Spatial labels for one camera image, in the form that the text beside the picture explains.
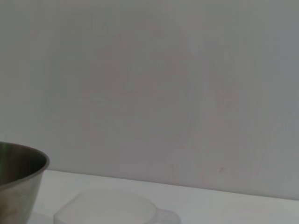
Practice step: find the clear plastic measuring cup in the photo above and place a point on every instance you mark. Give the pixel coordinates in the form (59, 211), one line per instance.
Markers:
(112, 210)

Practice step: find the stainless steel mixing bowl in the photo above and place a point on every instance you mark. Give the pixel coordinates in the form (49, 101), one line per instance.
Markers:
(18, 182)

